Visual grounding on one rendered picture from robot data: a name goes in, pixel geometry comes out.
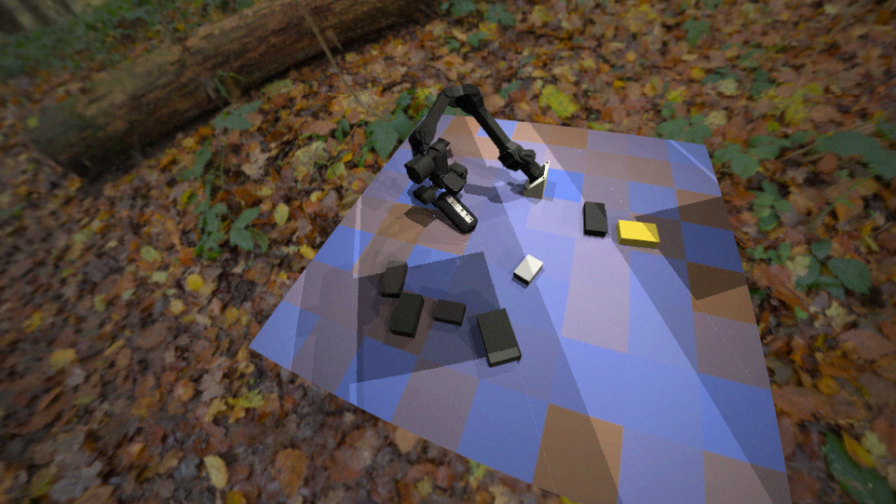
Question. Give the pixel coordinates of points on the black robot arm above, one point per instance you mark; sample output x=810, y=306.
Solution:
x=468, y=98

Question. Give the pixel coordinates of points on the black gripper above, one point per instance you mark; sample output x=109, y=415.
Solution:
x=427, y=194

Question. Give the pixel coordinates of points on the yellow rectangular block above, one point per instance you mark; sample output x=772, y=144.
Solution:
x=637, y=234

